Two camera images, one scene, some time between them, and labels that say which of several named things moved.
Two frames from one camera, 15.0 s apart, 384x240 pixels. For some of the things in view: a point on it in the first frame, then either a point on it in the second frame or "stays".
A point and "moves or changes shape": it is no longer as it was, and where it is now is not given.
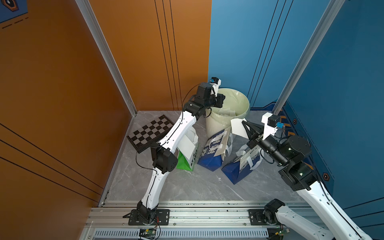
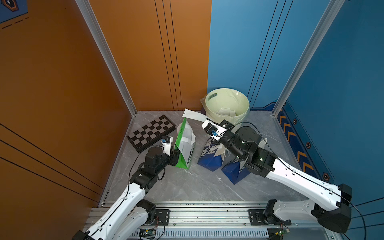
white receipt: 186,147 moves or changes shape
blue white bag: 246,159 stays
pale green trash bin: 235,106 stays
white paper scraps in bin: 226,111 stays
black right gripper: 255,130 to 229,125
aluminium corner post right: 316,39 stays
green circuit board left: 148,233 stays
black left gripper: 220,97 to 174,158
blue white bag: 211,156 stays
